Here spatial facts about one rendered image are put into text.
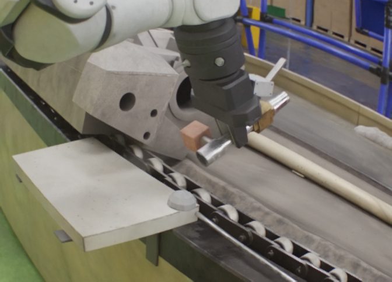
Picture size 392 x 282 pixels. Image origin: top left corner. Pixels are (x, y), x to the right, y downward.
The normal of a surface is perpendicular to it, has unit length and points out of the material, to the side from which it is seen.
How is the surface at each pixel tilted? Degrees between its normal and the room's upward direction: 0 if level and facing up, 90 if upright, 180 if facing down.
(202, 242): 0
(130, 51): 38
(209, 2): 82
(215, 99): 115
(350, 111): 89
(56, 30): 131
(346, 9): 90
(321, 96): 89
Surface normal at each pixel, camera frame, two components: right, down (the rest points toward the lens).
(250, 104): -0.23, -0.78
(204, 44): -0.08, 0.62
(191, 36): -0.44, -0.10
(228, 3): 0.83, 0.15
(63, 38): -0.07, 0.88
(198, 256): -0.78, 0.15
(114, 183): 0.11, -0.93
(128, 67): 0.57, -0.54
